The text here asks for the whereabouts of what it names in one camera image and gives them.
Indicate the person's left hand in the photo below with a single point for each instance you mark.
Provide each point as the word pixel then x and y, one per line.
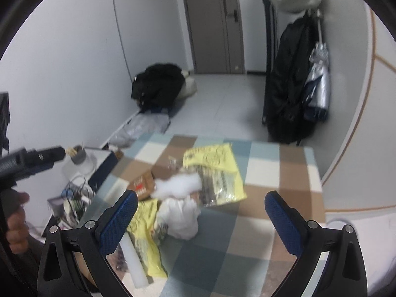
pixel 17 235

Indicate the white plastic bag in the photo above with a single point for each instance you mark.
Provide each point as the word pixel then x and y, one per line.
pixel 181 218

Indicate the grey parcel bag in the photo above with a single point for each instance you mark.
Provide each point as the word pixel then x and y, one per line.
pixel 142 126

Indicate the brown cardboard box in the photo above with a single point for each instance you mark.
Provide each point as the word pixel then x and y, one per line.
pixel 144 184

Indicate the silver folded umbrella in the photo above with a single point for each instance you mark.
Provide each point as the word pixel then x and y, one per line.
pixel 318 80

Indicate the black slatted furniture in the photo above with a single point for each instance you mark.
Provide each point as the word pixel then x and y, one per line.
pixel 3 120

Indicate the white foam piece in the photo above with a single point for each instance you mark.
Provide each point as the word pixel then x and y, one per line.
pixel 179 184

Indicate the grey chopstick holder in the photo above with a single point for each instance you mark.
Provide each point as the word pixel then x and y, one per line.
pixel 79 156

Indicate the black framed glass panel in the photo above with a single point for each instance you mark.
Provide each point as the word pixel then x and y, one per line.
pixel 269 62

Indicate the small clear plastic wrapper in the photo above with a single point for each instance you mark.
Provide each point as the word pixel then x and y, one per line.
pixel 172 164

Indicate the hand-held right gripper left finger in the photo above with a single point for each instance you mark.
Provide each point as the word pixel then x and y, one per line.
pixel 119 222

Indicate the white foam strip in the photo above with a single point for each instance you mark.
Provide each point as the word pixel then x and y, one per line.
pixel 136 266

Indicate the black jacket pile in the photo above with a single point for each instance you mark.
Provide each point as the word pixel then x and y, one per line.
pixel 157 83

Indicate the beige bag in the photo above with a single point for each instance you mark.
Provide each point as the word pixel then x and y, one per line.
pixel 188 86

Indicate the checkered tablecloth table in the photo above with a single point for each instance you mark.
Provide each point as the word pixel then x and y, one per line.
pixel 235 244

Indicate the yellow clear plastic bag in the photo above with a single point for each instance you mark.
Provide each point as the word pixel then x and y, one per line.
pixel 216 164
pixel 145 222

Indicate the frosted glass cup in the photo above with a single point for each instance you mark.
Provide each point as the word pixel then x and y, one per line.
pixel 85 167

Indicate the black hanging jacket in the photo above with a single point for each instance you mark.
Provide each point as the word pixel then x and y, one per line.
pixel 290 80

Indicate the paper cup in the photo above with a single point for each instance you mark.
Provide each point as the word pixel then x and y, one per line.
pixel 69 207

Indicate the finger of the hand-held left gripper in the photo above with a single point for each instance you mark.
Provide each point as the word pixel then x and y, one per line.
pixel 46 156

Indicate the grey door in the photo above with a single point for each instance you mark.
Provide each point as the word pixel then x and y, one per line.
pixel 213 24

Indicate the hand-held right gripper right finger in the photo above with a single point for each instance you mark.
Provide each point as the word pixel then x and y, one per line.
pixel 284 225

